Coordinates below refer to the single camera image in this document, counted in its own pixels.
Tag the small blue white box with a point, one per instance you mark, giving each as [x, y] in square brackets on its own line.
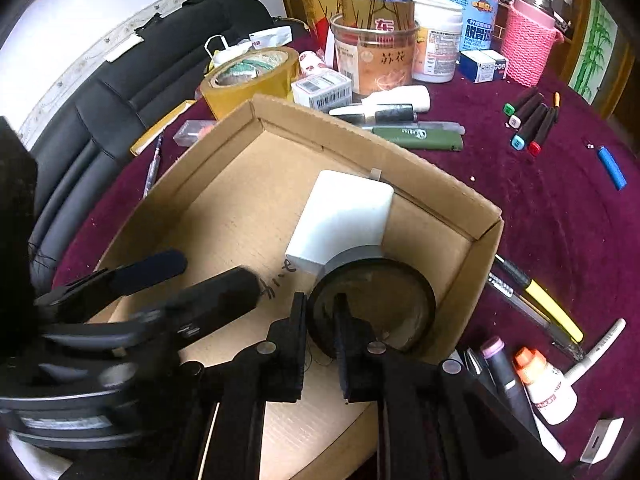
[481, 66]

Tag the purple tablecloth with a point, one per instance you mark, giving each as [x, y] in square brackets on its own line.
[564, 224]

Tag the clear black gel pen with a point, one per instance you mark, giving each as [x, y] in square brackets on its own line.
[560, 338]

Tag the small barcode box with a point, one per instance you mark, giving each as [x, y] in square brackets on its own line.
[324, 90]

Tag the blue cap black marker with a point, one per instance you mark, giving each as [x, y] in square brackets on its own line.
[529, 127]

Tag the green cap black marker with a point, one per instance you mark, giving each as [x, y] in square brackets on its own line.
[511, 107]

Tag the clear jar orange label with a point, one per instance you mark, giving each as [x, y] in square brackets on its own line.
[375, 42]

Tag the white bottle orange cap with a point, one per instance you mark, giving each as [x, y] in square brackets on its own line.
[547, 388]

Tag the yellow packing tape roll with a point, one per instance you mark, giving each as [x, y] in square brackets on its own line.
[270, 72]

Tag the red cap black marker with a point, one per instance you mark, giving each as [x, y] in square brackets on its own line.
[535, 147]

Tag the white tub container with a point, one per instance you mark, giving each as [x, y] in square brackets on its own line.
[437, 40]

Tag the white marker pen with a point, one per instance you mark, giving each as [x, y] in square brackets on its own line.
[595, 354]

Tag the black electrical tape roll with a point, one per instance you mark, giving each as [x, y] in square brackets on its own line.
[395, 298]

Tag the white power adapter with prongs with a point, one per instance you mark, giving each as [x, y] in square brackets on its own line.
[342, 212]

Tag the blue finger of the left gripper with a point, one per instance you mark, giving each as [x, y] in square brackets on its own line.
[99, 289]

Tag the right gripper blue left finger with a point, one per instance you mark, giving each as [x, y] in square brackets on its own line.
[285, 367]

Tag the black brush marker pen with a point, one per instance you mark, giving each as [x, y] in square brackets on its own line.
[508, 384]

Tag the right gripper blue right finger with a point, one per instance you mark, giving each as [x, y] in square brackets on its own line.
[361, 373]

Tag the cardboard tray box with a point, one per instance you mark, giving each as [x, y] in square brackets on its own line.
[281, 189]

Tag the blue lighter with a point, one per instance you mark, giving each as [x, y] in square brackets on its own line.
[611, 167]

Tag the pink knitted thermos bottle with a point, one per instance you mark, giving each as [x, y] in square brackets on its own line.
[528, 39]

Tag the small white charger block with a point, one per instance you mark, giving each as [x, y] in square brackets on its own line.
[601, 440]

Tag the yellow black pen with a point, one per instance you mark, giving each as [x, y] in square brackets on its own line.
[548, 304]

